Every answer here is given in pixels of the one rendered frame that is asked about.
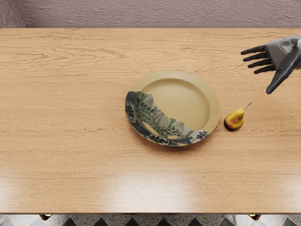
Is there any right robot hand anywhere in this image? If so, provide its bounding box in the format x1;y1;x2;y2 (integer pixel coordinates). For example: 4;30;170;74
240;35;301;95

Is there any beige plate with printed pattern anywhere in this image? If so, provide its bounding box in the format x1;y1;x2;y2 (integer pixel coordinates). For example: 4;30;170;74
125;70;222;147

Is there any yellow red pear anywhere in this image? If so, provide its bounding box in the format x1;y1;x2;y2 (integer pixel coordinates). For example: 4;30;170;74
223;102;253;132

